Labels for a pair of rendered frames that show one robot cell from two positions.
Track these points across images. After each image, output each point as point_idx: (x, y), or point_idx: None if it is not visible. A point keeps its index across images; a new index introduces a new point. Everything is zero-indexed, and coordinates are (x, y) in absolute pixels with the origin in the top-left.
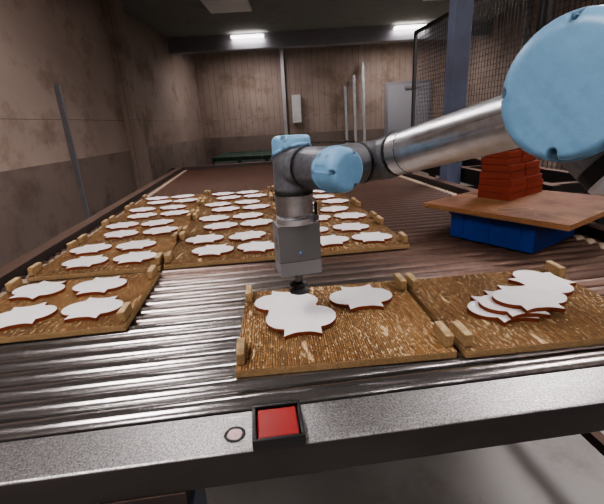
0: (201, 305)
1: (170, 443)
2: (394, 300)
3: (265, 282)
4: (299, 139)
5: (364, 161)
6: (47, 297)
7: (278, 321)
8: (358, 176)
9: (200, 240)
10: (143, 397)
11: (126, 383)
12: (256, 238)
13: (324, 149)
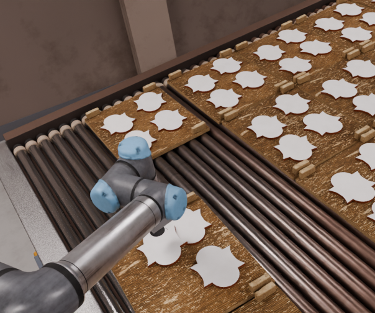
0: (176, 181)
1: (49, 253)
2: (226, 290)
3: (231, 193)
4: (121, 154)
5: (124, 200)
6: (145, 112)
7: (150, 236)
8: (110, 209)
9: (284, 105)
10: (76, 222)
11: (84, 207)
12: (319, 133)
13: (99, 180)
